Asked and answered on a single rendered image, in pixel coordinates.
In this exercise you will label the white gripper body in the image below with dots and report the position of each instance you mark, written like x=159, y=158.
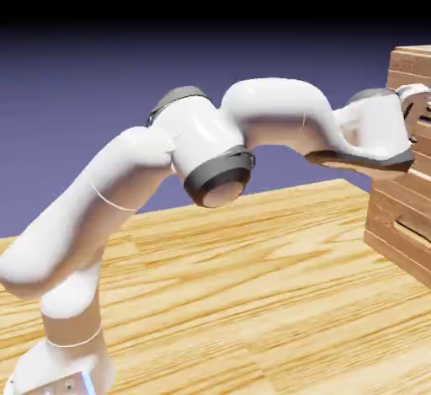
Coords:
x=414, y=89

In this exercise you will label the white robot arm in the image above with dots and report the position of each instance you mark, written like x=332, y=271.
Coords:
x=202, y=132

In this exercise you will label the light wood drawer front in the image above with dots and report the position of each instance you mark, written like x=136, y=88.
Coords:
x=397, y=199
x=397, y=250
x=409, y=68

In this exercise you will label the light wood cabinet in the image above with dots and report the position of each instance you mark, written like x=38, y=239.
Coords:
x=394, y=206

